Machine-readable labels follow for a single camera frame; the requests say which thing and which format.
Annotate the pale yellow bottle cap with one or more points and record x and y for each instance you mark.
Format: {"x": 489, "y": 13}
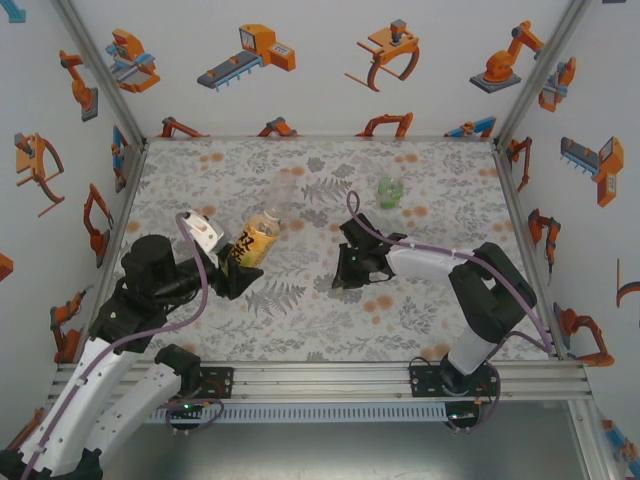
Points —
{"x": 339, "y": 289}

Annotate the yellow label tea bottle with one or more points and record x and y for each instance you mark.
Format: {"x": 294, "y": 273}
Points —
{"x": 255, "y": 245}

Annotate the green label plastic bottle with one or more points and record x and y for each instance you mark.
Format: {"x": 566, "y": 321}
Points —
{"x": 390, "y": 197}

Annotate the clear plastic bottle green band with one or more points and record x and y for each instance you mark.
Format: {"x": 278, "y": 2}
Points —
{"x": 282, "y": 192}

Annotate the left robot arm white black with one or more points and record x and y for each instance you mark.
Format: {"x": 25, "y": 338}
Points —
{"x": 155, "y": 382}

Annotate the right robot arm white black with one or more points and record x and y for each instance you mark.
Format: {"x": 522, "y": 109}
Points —
{"x": 425, "y": 260}

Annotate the floral patterned table cover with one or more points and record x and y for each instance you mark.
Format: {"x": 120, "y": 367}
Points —
{"x": 350, "y": 340}

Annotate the small circuit board green light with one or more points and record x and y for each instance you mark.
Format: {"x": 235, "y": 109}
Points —
{"x": 186, "y": 407}
{"x": 462, "y": 415}

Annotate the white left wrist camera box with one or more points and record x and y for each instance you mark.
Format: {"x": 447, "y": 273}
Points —
{"x": 202, "y": 230}

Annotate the aluminium table side rail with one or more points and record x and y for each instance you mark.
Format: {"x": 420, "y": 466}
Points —
{"x": 131, "y": 180}
{"x": 515, "y": 210}

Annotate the aluminium table end rail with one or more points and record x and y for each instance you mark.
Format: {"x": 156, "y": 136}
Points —
{"x": 320, "y": 137}

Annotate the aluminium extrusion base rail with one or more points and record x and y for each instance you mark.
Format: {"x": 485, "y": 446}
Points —
{"x": 320, "y": 382}

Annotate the aluminium frame post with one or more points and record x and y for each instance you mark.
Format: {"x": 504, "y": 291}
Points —
{"x": 545, "y": 65}
{"x": 100, "y": 70}

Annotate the aluminium frame leg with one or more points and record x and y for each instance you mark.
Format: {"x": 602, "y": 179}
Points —
{"x": 590, "y": 440}

